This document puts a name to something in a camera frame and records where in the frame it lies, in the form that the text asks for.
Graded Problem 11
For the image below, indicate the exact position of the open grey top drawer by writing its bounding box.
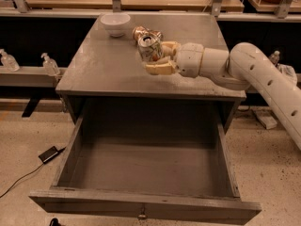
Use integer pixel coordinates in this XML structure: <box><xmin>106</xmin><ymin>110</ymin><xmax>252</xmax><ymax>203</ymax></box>
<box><xmin>29</xmin><ymin>105</ymin><xmax>261</xmax><ymax>225</ymax></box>

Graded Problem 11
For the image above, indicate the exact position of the white ceramic bowl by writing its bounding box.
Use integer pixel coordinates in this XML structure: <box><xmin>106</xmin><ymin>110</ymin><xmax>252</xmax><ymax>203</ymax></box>
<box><xmin>101</xmin><ymin>12</ymin><xmax>131</xmax><ymax>38</ymax></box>

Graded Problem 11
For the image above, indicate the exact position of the black cable on floor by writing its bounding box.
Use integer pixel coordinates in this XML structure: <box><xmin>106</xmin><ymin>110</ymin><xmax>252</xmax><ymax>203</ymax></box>
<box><xmin>0</xmin><ymin>146</ymin><xmax>67</xmax><ymax>200</ymax></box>

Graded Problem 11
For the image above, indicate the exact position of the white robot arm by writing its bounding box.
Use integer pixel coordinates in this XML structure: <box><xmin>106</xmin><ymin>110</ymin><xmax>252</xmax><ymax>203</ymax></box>
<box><xmin>143</xmin><ymin>41</ymin><xmax>301</xmax><ymax>149</ymax></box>

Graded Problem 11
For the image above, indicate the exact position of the clear bottle right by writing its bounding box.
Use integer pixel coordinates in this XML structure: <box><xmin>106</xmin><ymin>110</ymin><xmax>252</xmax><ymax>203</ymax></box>
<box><xmin>269</xmin><ymin>51</ymin><xmax>280</xmax><ymax>66</ymax></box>

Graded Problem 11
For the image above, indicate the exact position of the grey cabinet counter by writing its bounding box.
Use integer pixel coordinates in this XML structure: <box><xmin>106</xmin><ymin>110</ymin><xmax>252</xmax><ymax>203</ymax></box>
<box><xmin>55</xmin><ymin>13</ymin><xmax>247</xmax><ymax>134</ymax></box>

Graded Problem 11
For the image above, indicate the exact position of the clear pump bottle far left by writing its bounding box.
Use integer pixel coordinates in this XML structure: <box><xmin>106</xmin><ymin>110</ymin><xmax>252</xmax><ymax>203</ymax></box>
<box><xmin>0</xmin><ymin>49</ymin><xmax>20</xmax><ymax>72</ymax></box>

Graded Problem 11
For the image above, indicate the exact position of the brown patterned can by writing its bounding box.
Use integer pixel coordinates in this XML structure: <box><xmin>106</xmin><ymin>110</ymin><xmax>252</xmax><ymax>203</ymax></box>
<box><xmin>133</xmin><ymin>26</ymin><xmax>164</xmax><ymax>41</ymax></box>

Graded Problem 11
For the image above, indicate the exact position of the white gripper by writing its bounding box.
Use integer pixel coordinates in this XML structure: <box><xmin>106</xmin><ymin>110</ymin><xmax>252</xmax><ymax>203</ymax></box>
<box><xmin>143</xmin><ymin>41</ymin><xmax>204</xmax><ymax>78</ymax></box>

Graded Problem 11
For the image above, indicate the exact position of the black power adapter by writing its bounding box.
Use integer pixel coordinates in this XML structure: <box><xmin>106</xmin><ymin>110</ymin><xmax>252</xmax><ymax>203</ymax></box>
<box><xmin>39</xmin><ymin>146</ymin><xmax>58</xmax><ymax>164</ymax></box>

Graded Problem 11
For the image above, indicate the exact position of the wooden shelf rack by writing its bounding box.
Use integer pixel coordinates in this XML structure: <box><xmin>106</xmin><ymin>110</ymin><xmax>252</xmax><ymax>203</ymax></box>
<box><xmin>0</xmin><ymin>0</ymin><xmax>300</xmax><ymax>23</ymax></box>

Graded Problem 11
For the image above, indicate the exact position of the clear pump bottle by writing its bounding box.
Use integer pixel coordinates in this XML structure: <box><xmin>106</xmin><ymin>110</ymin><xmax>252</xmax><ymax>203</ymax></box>
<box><xmin>41</xmin><ymin>53</ymin><xmax>60</xmax><ymax>76</ymax></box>
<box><xmin>0</xmin><ymin>49</ymin><xmax>20</xmax><ymax>72</ymax></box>

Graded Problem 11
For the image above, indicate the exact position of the white block on floor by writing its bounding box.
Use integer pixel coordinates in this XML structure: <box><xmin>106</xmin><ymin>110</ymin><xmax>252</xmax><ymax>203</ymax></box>
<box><xmin>253</xmin><ymin>110</ymin><xmax>277</xmax><ymax>130</ymax></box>

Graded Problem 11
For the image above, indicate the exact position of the crushed green 7up can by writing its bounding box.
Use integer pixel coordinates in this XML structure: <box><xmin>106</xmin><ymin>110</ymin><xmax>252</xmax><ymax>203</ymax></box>
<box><xmin>137</xmin><ymin>34</ymin><xmax>163</xmax><ymax>62</ymax></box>

